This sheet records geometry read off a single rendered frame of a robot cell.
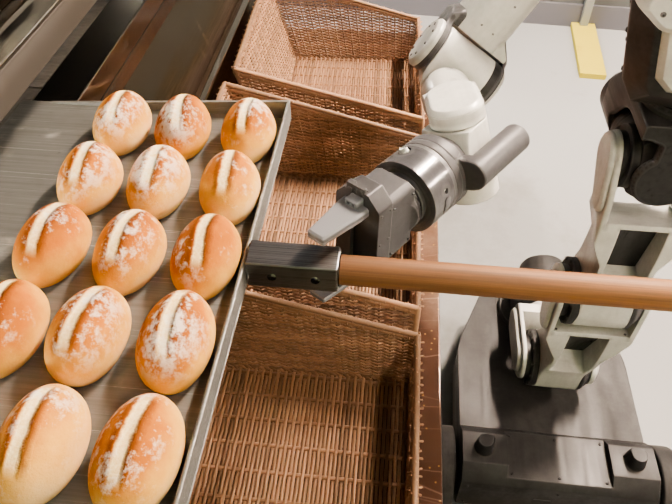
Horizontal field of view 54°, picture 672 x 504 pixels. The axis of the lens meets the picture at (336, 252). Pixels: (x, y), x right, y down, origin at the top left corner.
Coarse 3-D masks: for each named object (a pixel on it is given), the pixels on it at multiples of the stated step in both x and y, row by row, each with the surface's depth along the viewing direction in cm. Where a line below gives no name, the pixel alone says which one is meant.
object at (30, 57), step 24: (0, 0) 57; (72, 0) 55; (96, 0) 59; (48, 24) 52; (72, 24) 55; (24, 48) 49; (48, 48) 51; (0, 72) 46; (24, 72) 48; (0, 96) 46; (0, 120) 46
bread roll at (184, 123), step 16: (176, 96) 78; (192, 96) 79; (160, 112) 77; (176, 112) 76; (192, 112) 77; (208, 112) 81; (160, 128) 76; (176, 128) 75; (192, 128) 76; (208, 128) 79; (160, 144) 76; (176, 144) 75; (192, 144) 76
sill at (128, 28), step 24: (120, 0) 108; (144, 0) 109; (96, 24) 102; (120, 24) 102; (144, 24) 109; (96, 48) 97; (120, 48) 100; (72, 72) 92; (96, 72) 93; (48, 96) 88; (72, 96) 88; (96, 96) 93
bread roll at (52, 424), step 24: (48, 384) 51; (24, 408) 48; (48, 408) 49; (72, 408) 50; (0, 432) 48; (24, 432) 47; (48, 432) 48; (72, 432) 49; (0, 456) 46; (24, 456) 46; (48, 456) 47; (72, 456) 49; (0, 480) 46; (24, 480) 46; (48, 480) 47
